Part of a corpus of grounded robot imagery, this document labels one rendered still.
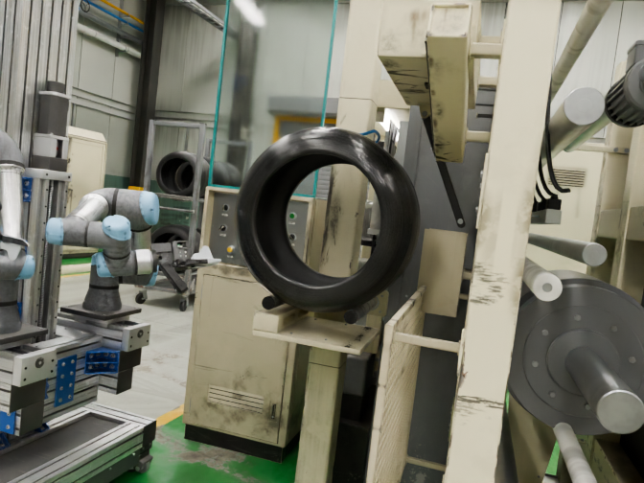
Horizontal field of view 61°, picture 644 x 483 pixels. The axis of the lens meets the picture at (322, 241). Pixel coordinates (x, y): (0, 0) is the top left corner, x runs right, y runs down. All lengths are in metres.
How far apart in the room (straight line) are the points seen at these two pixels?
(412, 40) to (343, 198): 0.79
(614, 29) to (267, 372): 10.12
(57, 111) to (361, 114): 1.11
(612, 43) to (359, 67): 9.73
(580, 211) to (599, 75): 6.42
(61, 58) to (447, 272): 1.63
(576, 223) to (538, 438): 3.20
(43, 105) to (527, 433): 2.18
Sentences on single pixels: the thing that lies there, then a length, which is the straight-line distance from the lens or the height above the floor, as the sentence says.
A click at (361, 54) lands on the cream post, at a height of 1.82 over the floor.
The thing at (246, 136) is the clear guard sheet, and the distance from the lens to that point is 2.66.
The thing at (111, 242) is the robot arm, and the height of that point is 1.07.
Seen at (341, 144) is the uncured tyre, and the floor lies 1.43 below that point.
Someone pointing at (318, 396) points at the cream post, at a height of 0.50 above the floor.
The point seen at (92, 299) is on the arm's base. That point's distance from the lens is 2.36.
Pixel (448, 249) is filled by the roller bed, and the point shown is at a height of 1.14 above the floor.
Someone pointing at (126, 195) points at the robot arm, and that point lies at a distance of 1.99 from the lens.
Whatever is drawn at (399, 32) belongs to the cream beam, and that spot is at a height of 1.70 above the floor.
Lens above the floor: 1.23
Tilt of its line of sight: 4 degrees down
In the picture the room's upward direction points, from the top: 7 degrees clockwise
